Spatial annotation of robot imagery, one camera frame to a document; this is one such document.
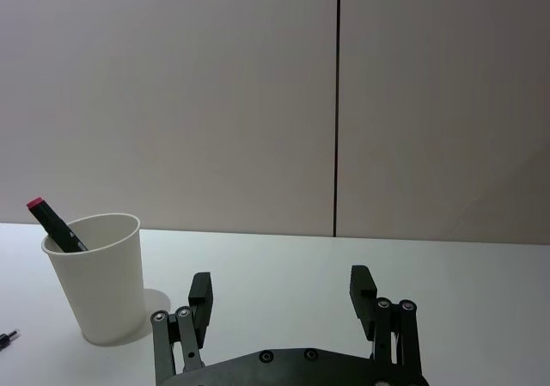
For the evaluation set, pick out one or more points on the small black pen tip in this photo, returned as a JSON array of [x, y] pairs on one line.
[[8, 337]]

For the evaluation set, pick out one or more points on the black marker with red cap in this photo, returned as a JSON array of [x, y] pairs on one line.
[[56, 227]]

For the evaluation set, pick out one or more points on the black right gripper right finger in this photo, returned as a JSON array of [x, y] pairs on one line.
[[386, 321]]

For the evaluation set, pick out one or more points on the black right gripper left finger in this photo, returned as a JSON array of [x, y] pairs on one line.
[[197, 317]]

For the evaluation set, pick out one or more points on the white paper cup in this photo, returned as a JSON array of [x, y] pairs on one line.
[[98, 279]]

